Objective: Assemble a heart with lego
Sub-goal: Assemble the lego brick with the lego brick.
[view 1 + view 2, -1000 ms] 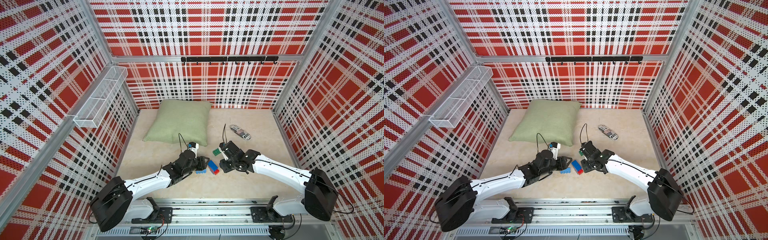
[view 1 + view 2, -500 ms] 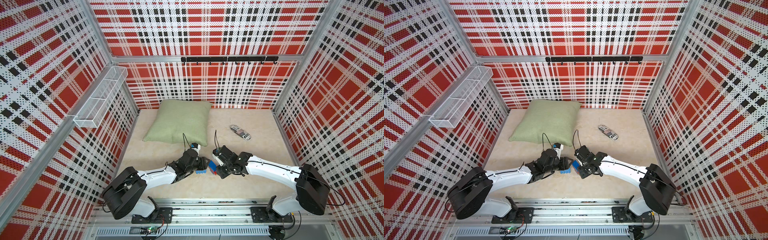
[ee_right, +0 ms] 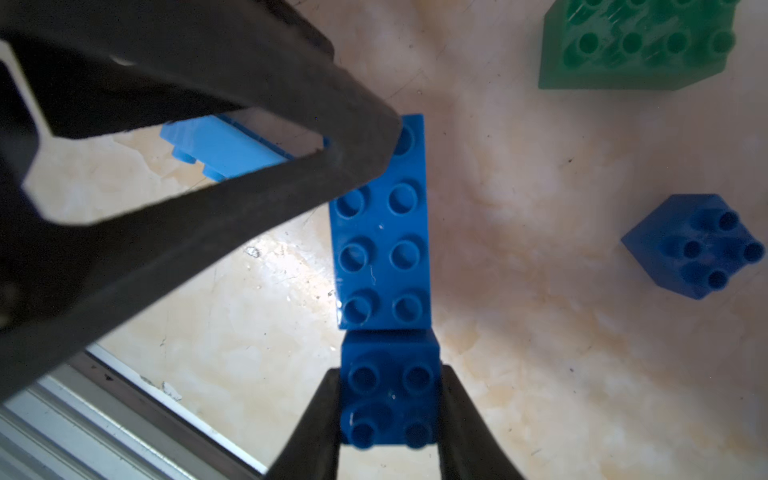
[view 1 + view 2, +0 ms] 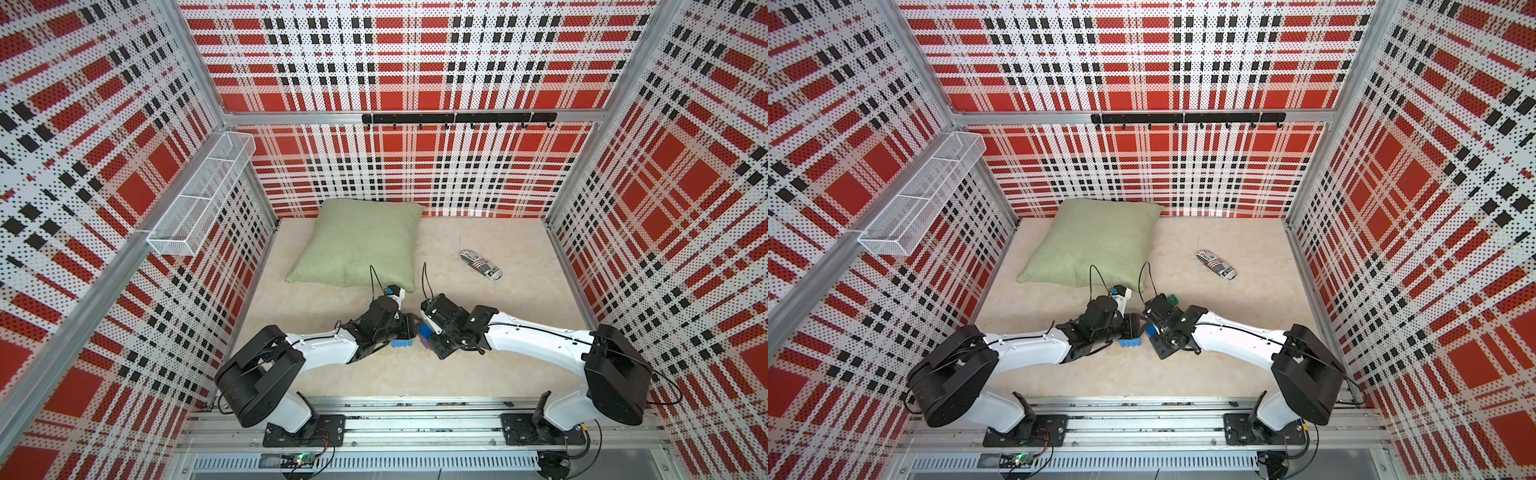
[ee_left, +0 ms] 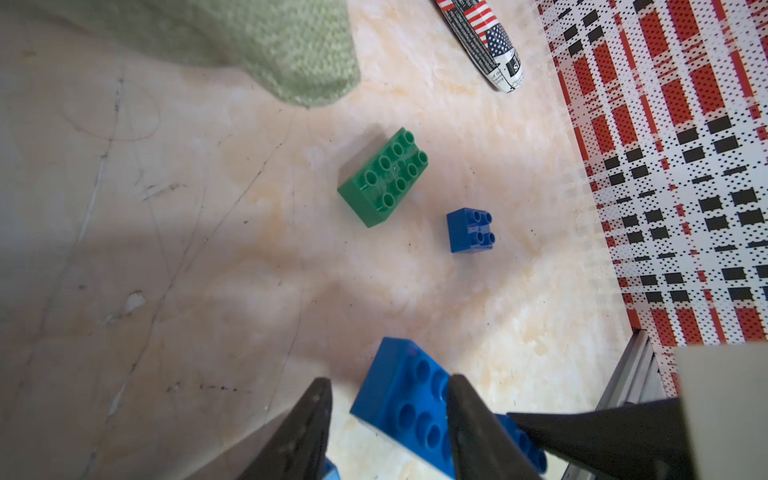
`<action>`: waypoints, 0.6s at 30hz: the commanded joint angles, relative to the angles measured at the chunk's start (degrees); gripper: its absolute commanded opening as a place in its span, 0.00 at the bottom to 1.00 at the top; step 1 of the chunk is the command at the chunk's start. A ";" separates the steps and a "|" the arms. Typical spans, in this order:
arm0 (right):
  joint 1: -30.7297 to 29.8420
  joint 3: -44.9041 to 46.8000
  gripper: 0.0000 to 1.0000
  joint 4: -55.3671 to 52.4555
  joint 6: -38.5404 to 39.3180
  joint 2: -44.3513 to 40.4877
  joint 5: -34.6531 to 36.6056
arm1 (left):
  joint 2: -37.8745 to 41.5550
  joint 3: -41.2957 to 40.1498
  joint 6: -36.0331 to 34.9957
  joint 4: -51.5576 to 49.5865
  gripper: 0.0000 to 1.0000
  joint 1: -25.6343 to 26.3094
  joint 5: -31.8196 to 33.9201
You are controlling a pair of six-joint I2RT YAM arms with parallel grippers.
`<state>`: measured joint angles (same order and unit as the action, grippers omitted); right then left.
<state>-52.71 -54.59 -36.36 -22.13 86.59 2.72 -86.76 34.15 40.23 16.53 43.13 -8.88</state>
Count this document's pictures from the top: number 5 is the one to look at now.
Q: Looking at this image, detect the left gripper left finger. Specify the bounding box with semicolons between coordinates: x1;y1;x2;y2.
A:
238;377;333;480

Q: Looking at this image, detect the blue 2x2 brick upper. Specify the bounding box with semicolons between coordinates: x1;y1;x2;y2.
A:
446;208;496;254

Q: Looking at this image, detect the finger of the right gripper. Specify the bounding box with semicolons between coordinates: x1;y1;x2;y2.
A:
508;398;696;479

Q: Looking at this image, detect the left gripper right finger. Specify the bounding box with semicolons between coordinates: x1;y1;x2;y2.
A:
447;374;540;479

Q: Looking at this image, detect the green square cushion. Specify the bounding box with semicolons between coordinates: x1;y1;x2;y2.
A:
28;0;360;107

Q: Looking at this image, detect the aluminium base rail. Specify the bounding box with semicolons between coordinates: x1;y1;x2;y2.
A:
563;330;667;479

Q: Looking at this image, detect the green 2x4 lego brick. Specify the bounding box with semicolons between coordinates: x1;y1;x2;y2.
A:
337;127;429;228

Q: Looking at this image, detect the silver remote control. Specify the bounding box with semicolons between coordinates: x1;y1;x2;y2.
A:
435;0;523;93

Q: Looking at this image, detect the light blue 2x4 brick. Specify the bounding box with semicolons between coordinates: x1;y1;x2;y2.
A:
322;458;340;480

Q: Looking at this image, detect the blue 2x4 lego brick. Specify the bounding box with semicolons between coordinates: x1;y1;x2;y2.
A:
349;336;548;479

